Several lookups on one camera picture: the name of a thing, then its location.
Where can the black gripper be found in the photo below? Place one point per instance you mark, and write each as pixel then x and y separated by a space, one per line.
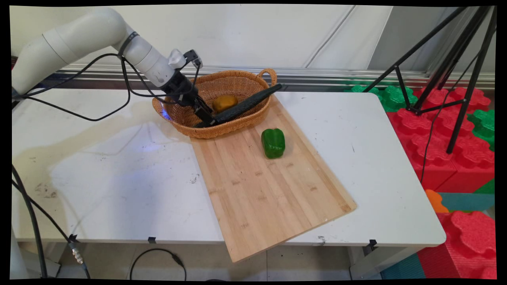
pixel 180 89

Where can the dark green cucumber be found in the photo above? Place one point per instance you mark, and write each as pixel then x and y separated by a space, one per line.
pixel 245 106

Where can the green bell pepper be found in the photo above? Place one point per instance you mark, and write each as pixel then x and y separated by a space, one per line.
pixel 273 143

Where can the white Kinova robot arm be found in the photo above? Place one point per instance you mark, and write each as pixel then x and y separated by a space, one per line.
pixel 79 43

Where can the yellow-orange round fruit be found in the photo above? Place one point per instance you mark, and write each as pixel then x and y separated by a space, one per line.
pixel 224 103

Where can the woven wicker basket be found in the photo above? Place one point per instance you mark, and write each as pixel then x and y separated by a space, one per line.
pixel 233 85

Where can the bamboo cutting board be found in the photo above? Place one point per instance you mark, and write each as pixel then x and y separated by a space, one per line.
pixel 269 186

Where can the green foam block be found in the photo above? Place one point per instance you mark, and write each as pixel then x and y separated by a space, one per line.
pixel 390 97
pixel 483 124

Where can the large red foam block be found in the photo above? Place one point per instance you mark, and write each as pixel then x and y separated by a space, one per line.
pixel 439 150

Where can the orange foam piece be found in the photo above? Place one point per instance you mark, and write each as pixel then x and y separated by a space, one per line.
pixel 435 201

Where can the black tripod stand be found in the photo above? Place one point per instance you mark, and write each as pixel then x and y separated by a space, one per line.
pixel 455 67

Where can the teal foam mat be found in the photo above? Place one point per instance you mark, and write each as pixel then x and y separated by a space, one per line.
pixel 469 201

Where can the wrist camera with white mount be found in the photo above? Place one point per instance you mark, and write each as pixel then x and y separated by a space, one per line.
pixel 185 58

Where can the aluminium wall rail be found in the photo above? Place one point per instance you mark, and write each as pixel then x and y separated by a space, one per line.
pixel 317 75

